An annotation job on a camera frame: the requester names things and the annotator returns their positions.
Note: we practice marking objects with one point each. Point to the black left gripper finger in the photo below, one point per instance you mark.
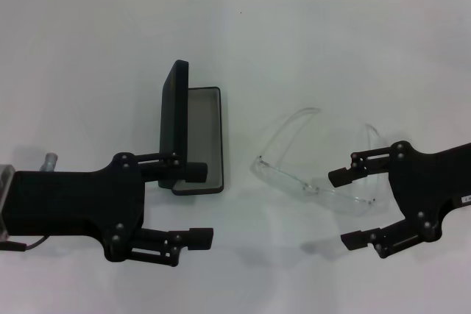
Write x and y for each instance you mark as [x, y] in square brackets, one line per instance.
[197, 173]
[154, 237]

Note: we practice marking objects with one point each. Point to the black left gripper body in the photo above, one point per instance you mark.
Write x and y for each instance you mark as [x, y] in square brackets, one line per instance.
[73, 203]

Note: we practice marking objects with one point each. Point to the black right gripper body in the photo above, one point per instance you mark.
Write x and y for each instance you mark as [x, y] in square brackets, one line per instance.
[430, 181]

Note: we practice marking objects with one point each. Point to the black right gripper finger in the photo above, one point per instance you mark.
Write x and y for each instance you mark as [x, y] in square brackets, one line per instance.
[357, 239]
[342, 177]

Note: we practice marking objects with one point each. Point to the black glasses case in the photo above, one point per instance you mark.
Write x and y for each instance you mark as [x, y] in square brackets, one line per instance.
[174, 115]

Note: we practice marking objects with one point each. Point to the clear white glasses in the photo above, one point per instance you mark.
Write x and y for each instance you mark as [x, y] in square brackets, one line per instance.
[279, 172]

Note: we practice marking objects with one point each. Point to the silver connector stub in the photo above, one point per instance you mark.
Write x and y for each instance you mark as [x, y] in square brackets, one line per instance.
[51, 162]

